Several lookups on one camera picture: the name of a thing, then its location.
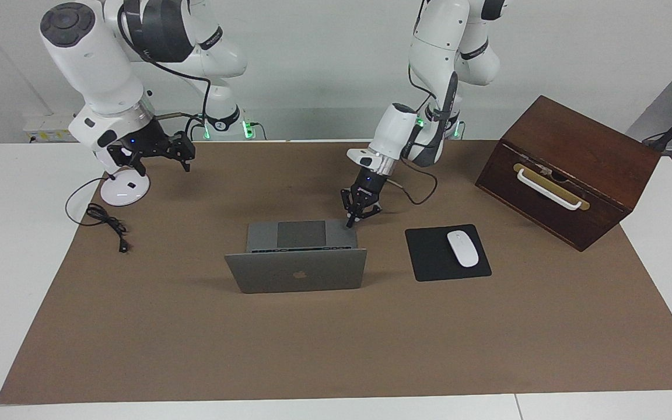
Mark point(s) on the grey laptop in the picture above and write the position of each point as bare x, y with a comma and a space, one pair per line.
295, 271

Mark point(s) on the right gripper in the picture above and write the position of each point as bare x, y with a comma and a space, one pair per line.
146, 142

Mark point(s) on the black mouse pad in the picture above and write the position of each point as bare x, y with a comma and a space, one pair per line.
429, 256

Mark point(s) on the white round stand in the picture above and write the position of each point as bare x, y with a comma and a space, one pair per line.
126, 189

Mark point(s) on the brown wooden box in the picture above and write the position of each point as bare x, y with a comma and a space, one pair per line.
581, 151

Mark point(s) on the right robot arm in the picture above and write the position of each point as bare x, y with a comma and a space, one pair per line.
94, 64

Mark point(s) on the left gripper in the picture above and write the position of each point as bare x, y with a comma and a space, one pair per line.
368, 184

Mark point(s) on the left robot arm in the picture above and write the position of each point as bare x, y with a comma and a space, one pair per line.
438, 41

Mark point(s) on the white computer mouse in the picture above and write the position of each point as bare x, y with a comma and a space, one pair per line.
462, 248

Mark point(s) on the white power strip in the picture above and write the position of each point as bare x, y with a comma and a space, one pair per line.
50, 129

